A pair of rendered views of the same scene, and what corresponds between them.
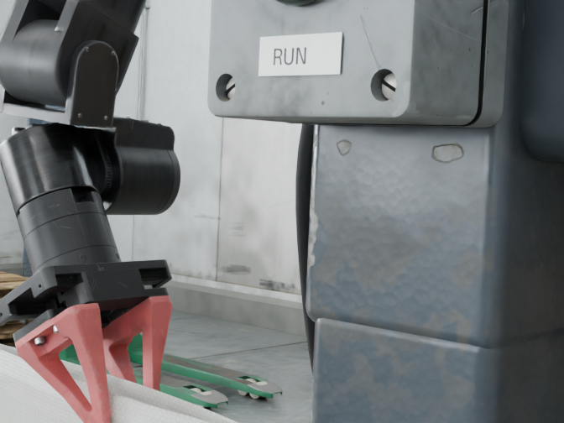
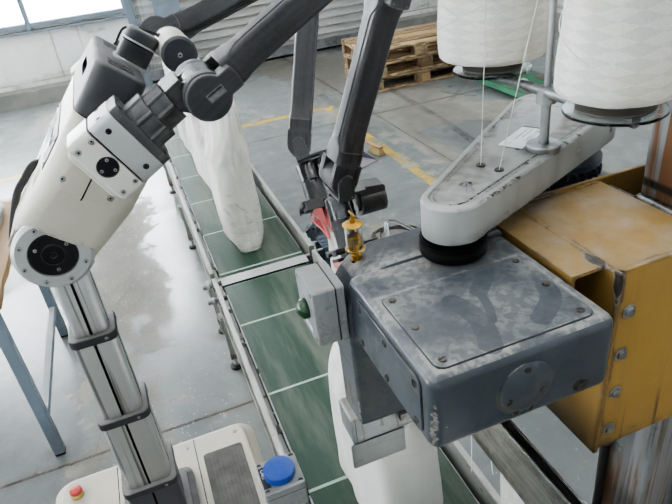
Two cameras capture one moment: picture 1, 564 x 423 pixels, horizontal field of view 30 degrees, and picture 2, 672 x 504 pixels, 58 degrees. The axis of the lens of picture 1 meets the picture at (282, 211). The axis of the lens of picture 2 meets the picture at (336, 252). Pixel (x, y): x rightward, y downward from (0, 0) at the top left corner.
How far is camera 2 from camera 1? 71 cm
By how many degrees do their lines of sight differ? 39
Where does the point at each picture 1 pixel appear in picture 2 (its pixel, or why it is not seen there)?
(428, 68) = (323, 339)
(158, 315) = not seen: hidden behind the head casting
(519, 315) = (363, 365)
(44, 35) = (329, 174)
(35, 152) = (332, 207)
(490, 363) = (356, 373)
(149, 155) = (374, 196)
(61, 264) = (341, 244)
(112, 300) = not seen: hidden behind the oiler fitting
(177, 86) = not seen: outside the picture
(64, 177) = (341, 215)
